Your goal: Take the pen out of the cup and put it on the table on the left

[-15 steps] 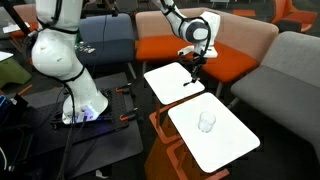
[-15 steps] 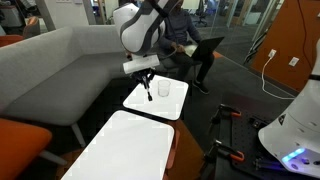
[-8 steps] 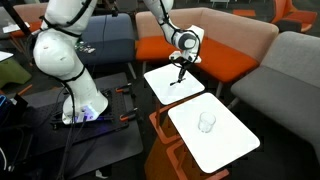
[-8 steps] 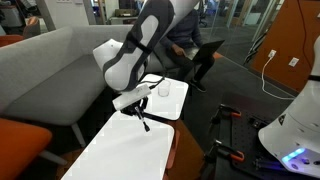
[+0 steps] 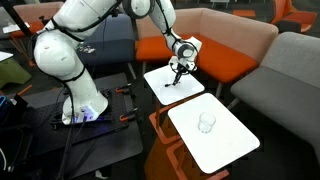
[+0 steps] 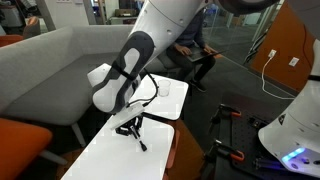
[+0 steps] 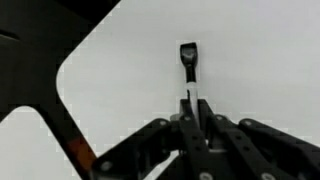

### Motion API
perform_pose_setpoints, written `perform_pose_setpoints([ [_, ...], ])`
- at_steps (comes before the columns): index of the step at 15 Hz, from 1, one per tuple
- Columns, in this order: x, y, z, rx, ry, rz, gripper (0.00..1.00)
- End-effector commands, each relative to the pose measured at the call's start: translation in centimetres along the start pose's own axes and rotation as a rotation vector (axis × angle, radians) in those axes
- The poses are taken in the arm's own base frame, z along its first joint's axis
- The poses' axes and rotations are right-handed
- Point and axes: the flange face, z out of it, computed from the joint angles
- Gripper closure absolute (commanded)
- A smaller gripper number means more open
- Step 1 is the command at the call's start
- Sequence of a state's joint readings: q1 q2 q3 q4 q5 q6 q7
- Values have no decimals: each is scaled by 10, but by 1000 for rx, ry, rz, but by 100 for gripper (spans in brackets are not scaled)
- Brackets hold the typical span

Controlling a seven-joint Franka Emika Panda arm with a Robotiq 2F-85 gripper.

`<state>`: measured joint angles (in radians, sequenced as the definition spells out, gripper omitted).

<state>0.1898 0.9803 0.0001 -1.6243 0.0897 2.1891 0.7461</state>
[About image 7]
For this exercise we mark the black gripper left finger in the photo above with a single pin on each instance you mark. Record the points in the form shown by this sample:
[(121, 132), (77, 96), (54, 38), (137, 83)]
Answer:
[(140, 150)]

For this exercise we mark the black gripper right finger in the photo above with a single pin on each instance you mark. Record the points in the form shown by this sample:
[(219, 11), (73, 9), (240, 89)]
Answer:
[(266, 146)]

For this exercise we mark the black capped pen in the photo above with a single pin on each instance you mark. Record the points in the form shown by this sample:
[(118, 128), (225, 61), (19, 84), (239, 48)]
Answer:
[(190, 56)]

